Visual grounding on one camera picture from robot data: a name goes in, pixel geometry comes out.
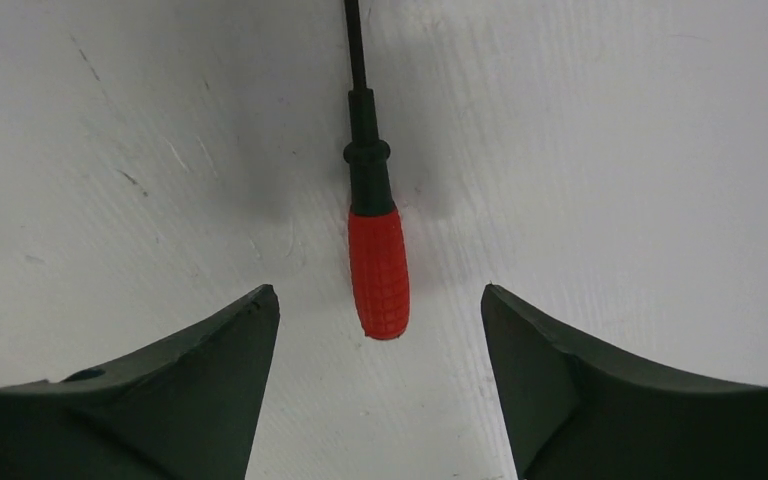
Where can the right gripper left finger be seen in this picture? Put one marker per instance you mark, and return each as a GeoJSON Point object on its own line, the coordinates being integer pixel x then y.
{"type": "Point", "coordinates": [184, 407]}

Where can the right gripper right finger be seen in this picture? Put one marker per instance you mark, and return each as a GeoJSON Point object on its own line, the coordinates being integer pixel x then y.
{"type": "Point", "coordinates": [577, 407]}

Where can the red handled screwdriver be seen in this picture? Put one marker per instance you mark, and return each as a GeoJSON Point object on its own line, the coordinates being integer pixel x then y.
{"type": "Point", "coordinates": [377, 255]}

